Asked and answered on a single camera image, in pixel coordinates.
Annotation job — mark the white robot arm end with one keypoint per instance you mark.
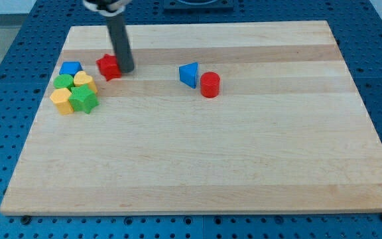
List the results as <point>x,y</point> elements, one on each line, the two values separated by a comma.
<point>106,8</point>

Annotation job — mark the red cylinder block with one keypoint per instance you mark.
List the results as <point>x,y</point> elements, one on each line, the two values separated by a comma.
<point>210,84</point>

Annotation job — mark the blue cube block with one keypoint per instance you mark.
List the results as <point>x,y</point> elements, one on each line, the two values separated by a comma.
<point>70,68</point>

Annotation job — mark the light wooden board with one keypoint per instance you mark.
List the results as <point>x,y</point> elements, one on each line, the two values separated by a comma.
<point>288,132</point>

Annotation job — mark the green cylinder block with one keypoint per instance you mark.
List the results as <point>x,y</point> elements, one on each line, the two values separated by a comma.
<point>63,81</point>

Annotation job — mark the red star block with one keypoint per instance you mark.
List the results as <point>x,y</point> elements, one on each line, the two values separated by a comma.
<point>108,67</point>

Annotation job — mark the yellow pentagon block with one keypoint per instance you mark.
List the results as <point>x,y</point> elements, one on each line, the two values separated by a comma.
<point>60,98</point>

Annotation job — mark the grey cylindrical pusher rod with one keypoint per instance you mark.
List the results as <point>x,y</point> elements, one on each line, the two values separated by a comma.
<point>120,42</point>

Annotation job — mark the blue triangle block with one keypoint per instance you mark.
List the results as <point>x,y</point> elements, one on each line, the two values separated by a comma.
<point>188,74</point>

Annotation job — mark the yellow heart block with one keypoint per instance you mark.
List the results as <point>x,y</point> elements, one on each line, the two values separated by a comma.
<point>82,78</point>

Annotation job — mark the green star block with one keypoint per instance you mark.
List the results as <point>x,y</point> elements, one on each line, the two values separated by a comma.
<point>83,99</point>

